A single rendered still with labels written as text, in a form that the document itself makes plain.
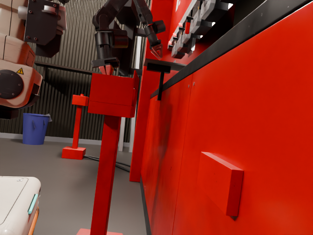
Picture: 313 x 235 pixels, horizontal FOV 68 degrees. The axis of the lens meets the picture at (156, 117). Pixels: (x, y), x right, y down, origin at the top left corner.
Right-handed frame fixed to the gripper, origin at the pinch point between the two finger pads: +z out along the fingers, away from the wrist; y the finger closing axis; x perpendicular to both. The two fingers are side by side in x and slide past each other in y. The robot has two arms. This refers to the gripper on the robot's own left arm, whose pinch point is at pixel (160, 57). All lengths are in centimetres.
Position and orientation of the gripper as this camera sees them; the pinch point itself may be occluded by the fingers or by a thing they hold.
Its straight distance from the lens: 145.9
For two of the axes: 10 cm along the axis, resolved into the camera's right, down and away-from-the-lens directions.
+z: 3.8, 9.2, 0.7
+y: -1.2, -0.3, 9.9
